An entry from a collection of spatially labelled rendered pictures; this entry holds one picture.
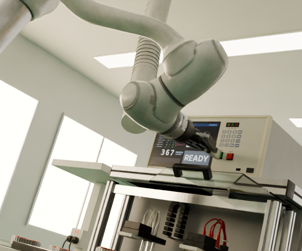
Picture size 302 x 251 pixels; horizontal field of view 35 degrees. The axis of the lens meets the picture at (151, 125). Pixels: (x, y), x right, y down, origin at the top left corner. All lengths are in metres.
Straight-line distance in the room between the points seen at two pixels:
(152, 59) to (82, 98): 4.34
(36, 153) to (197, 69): 5.75
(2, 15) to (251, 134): 0.82
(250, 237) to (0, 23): 0.98
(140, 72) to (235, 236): 1.65
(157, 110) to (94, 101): 6.32
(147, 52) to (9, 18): 1.72
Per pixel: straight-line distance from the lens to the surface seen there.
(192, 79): 1.17
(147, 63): 3.05
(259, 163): 1.46
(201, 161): 1.56
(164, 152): 1.66
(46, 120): 6.91
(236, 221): 1.58
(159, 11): 3.30
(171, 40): 1.22
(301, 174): 1.73
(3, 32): 1.48
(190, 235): 1.41
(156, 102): 1.19
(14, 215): 6.73
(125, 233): 1.52
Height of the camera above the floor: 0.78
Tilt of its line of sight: 17 degrees up
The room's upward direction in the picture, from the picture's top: 15 degrees clockwise
